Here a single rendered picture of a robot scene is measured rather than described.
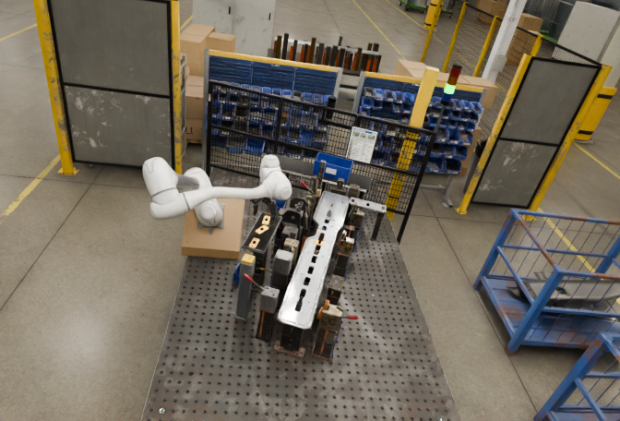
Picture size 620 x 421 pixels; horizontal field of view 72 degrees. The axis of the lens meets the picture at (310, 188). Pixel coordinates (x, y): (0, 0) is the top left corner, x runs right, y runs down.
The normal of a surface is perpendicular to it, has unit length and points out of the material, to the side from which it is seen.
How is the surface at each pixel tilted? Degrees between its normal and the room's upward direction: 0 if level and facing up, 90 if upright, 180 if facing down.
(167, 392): 0
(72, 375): 0
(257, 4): 90
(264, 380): 0
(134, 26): 89
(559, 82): 89
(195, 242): 49
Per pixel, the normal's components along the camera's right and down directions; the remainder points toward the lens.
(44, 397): 0.15, -0.84
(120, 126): 0.06, 0.54
